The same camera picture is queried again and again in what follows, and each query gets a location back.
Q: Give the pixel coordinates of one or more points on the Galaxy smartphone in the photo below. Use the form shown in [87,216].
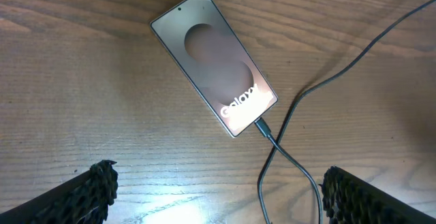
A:
[205,47]

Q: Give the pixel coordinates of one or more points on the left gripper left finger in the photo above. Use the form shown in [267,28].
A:
[83,199]

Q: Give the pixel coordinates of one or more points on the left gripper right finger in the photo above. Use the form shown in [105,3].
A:
[350,200]

